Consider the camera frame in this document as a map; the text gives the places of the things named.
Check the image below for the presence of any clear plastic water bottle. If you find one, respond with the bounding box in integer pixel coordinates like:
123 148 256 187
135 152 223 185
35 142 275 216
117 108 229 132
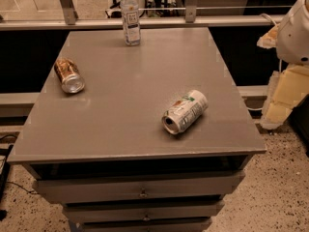
120 0 141 45

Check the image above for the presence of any grey drawer cabinet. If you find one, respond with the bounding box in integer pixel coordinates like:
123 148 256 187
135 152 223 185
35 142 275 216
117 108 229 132
6 27 267 232

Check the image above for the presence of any brown gold soda can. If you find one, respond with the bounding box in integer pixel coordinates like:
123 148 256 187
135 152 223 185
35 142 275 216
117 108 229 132
54 58 85 94

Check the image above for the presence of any top grey drawer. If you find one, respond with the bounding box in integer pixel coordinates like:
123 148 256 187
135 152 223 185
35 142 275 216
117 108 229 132
33 171 245 204

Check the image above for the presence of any grey drawer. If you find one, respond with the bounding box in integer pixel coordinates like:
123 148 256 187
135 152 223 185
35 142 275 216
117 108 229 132
81 217 211 232
33 171 245 204
63 199 224 223

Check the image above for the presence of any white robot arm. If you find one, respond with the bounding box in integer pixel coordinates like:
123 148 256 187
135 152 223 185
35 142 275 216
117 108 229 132
257 0 309 130

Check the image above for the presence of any metal railing frame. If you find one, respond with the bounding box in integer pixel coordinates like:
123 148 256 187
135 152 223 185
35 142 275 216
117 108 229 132
0 0 295 30

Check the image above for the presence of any white cable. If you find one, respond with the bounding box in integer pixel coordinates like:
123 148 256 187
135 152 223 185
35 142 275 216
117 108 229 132
260 13 278 27

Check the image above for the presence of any black cable on floor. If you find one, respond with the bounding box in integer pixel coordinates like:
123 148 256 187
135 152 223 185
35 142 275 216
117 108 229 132
0 132 40 195

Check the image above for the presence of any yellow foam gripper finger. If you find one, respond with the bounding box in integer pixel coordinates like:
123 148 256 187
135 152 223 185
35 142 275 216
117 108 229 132
260 64 309 130

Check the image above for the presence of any bottom grey drawer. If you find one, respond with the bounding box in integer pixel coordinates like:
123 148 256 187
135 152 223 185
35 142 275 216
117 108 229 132
81 217 211 232

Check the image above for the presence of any middle grey drawer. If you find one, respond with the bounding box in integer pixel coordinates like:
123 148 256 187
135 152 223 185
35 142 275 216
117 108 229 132
63 199 224 223

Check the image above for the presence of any white green 7up can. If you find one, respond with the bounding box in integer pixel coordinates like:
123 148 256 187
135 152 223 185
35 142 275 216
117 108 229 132
161 90 208 134

